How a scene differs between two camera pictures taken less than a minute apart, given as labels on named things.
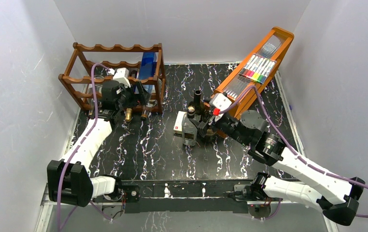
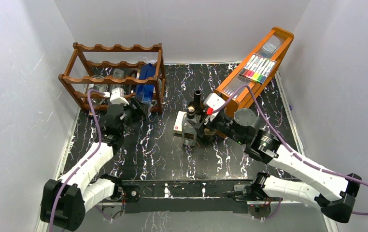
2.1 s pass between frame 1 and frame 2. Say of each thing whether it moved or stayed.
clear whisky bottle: stayed
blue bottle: moved
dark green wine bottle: stayed
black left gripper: moved
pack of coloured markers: stayed
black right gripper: stayed
